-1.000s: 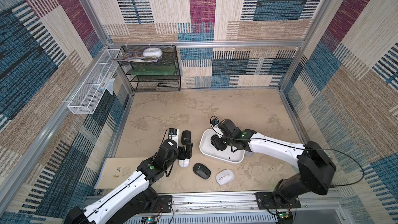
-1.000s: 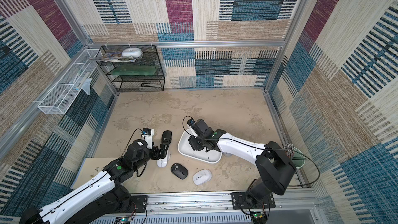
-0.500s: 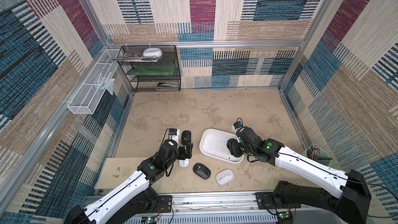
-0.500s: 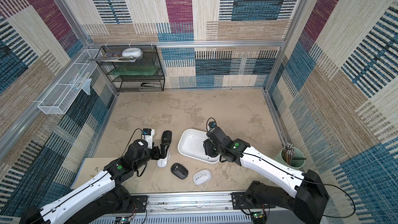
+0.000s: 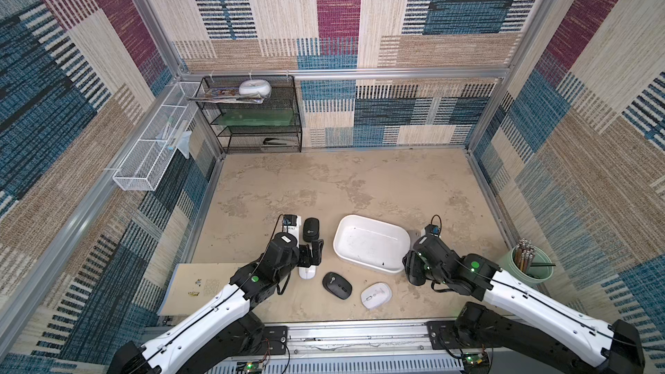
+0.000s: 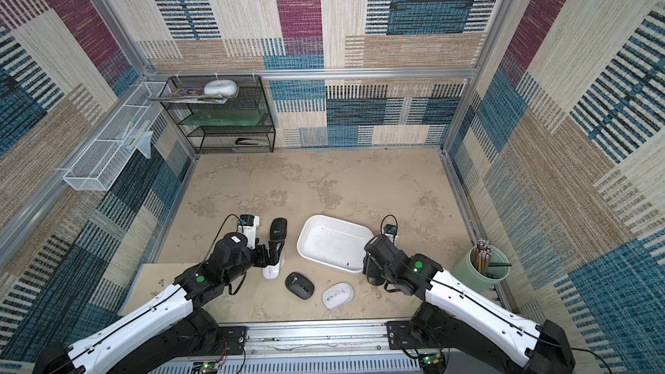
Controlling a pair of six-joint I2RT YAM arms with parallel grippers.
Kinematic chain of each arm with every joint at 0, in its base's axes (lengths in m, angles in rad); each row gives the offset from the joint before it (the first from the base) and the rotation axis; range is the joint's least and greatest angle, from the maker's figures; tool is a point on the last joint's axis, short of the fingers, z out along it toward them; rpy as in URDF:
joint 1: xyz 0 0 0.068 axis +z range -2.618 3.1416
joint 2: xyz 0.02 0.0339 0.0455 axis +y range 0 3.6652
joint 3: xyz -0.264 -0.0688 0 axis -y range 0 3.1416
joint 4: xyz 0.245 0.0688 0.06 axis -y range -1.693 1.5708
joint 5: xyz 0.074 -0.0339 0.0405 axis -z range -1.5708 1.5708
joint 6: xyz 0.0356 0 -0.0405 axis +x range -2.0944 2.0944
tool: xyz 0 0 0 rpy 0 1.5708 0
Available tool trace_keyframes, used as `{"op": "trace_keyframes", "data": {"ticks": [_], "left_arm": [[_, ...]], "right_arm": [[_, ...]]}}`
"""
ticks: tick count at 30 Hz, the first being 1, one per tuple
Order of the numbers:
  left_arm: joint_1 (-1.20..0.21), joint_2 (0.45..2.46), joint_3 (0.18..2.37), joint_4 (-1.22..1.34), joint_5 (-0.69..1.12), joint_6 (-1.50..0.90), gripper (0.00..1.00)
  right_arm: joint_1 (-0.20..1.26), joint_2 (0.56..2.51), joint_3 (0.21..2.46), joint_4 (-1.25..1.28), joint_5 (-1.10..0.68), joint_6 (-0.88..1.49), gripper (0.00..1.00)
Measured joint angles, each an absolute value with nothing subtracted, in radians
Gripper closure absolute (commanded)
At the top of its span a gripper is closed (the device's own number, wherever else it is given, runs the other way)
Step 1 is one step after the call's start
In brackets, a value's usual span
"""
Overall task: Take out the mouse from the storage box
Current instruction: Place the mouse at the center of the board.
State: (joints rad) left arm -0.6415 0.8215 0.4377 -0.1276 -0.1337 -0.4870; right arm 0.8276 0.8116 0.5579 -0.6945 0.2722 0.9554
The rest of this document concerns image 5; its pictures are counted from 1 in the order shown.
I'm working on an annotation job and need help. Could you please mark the matte white mouse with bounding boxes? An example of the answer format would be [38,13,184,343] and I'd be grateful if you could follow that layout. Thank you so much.
[360,282,392,310]

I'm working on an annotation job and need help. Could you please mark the magazine on shelf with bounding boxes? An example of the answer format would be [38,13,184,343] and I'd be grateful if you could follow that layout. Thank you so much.
[189,88,265,104]

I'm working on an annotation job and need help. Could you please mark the green pencil cup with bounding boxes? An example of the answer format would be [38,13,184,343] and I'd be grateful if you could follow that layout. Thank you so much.
[495,243,556,287]

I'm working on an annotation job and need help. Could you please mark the black wire shelf rack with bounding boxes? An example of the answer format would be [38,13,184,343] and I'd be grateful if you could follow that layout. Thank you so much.
[190,74,302,155]

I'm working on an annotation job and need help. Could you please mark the glossy white mouse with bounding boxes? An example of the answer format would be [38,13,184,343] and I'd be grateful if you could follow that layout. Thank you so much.
[298,266,317,280]

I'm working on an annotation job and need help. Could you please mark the white wire wall basket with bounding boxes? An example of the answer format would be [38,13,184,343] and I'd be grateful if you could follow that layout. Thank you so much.
[113,81,198,192]

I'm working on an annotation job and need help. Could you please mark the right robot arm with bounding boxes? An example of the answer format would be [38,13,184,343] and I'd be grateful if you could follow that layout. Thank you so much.
[403,235,645,373]

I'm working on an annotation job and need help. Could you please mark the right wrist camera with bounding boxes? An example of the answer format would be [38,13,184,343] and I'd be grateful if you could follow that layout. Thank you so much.
[413,224,459,271]

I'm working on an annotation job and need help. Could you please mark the black Lecoo mouse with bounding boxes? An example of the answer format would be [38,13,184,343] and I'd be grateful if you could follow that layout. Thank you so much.
[322,272,353,301]

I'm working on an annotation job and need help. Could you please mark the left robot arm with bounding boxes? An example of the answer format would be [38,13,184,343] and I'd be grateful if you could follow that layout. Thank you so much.
[108,232,324,373]

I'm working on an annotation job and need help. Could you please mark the green mat on shelf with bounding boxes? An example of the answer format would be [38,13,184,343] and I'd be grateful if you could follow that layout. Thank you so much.
[212,109,295,126]

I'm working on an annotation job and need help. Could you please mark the white round device on shelf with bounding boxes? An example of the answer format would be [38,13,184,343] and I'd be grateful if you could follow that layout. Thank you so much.
[238,79,272,98]

